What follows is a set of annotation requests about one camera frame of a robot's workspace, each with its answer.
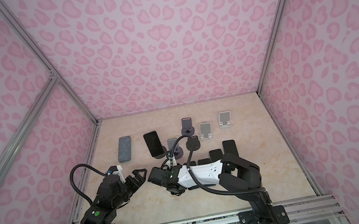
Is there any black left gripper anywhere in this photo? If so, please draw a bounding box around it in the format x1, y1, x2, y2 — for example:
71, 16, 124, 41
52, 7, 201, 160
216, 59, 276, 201
108, 167, 152, 211

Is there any blue-edged black phone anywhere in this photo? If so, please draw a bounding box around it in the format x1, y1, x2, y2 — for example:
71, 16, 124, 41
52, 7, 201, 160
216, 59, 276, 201
197, 158, 212, 165

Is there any black front phone stand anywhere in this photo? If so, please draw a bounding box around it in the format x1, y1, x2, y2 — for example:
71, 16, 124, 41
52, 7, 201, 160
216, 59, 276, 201
186, 135, 201, 151

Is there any green-edged black phone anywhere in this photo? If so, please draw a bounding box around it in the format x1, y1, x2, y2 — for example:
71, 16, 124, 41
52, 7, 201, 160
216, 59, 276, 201
209, 149, 223, 162

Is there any grey round stand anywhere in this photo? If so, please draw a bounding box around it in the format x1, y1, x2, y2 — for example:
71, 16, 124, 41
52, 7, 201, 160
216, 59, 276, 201
181, 117, 195, 136
167, 138, 184, 160

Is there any white folding phone stand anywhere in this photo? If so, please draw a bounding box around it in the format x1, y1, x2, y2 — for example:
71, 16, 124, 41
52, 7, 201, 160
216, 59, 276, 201
199, 122, 213, 140

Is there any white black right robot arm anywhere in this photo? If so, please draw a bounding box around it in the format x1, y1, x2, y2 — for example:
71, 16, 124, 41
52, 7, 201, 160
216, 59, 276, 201
148, 153, 281, 224

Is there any black left rear stand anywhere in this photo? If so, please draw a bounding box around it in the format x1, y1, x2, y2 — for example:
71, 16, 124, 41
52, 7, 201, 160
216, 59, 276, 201
155, 146, 167, 159

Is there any white rear right stand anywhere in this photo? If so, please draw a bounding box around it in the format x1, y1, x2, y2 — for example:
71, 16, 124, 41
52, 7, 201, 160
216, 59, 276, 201
218, 111, 232, 129

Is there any grey foam pad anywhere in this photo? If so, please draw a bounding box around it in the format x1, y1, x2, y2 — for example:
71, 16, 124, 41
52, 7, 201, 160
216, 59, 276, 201
118, 136, 132, 163

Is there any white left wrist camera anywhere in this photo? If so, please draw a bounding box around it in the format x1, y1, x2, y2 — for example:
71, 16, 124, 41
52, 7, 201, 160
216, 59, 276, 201
107, 165, 126, 184

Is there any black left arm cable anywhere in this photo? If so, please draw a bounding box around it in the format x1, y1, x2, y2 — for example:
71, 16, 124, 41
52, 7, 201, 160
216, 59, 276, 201
68, 159, 113, 209

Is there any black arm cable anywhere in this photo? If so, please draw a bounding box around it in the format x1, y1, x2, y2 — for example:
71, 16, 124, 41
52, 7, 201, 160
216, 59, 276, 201
68, 159, 113, 209
165, 120, 291, 224

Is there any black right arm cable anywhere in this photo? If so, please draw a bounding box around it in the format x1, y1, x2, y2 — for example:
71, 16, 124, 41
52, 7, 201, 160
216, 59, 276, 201
165, 120, 291, 224

